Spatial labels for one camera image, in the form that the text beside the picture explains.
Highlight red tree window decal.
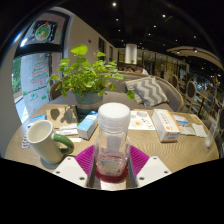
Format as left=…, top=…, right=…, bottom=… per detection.
left=30, top=57, right=50, bottom=86

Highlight grey curved sofa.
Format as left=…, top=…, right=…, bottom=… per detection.
left=49, top=70, right=185, bottom=113

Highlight white paper leaflets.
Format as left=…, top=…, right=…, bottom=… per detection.
left=173, top=113, right=208, bottom=138

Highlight group of ceiling spotlights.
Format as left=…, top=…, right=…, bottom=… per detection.
left=111, top=1, right=201, bottom=54

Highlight brown notebook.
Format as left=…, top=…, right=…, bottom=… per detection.
left=44, top=104, right=79, bottom=129

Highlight pale green mug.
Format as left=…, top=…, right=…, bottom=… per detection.
left=26, top=119, right=75, bottom=165

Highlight group of round-backed chairs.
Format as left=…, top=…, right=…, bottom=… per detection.
left=169, top=73, right=224, bottom=134

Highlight clear bottle with white cap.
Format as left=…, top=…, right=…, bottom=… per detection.
left=93, top=102, right=132, bottom=178

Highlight printed white paper sheet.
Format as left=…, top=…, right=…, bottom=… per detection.
left=128, top=109, right=156, bottom=132

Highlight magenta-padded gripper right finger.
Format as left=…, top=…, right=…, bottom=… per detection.
left=126, top=144, right=173, bottom=189

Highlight person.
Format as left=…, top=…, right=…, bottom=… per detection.
left=134, top=64, right=150, bottom=76

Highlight white carton with orange print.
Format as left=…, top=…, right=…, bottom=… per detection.
left=151, top=108, right=182, bottom=143

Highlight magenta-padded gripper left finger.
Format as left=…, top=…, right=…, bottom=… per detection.
left=53, top=144, right=98, bottom=190

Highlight white round column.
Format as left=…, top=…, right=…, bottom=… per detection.
left=124, top=43, right=138, bottom=65

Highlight clear drinking glass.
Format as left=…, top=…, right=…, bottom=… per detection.
left=203, top=121, right=219, bottom=149

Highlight grey chevron pillow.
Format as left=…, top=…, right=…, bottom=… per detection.
left=124, top=76, right=170, bottom=108

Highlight white tube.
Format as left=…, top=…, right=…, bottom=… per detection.
left=54, top=123, right=81, bottom=137

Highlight small white and blue box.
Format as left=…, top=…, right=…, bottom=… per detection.
left=76, top=110, right=100, bottom=140

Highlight round food window poster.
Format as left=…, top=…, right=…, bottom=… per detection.
left=24, top=19, right=63, bottom=46

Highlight green potted plant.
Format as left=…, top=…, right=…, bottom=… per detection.
left=46, top=44, right=137, bottom=116

